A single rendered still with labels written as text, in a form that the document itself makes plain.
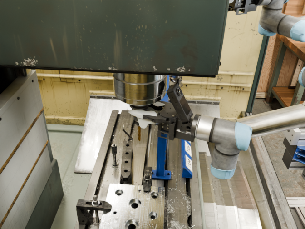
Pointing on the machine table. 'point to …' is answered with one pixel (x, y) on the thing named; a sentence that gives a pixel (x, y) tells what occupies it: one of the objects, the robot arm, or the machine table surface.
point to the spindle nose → (139, 88)
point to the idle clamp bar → (126, 157)
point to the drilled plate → (131, 224)
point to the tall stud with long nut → (114, 153)
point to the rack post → (161, 145)
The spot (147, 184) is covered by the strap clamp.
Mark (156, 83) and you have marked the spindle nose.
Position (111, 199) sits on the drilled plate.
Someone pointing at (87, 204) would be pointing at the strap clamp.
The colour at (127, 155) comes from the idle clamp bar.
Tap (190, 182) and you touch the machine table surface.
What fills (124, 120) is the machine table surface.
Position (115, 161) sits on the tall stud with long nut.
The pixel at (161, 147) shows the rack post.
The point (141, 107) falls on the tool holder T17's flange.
